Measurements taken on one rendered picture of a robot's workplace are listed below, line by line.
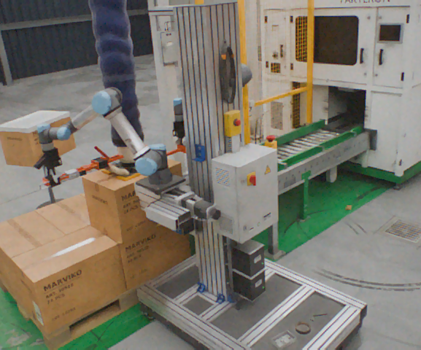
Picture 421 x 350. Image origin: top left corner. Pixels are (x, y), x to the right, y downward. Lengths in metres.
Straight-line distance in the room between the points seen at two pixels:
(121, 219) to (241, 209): 0.95
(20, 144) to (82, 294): 1.99
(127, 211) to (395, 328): 1.91
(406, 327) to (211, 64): 2.08
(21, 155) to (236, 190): 2.79
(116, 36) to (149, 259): 1.57
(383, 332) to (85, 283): 1.96
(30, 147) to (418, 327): 3.59
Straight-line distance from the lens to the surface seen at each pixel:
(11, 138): 4.76
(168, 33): 4.43
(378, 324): 3.29
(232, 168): 2.39
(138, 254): 3.30
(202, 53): 2.42
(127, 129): 2.55
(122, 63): 2.98
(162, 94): 4.60
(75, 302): 3.19
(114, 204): 3.03
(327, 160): 4.44
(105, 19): 2.95
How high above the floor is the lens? 2.10
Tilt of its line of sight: 22 degrees down
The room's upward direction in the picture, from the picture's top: 5 degrees counter-clockwise
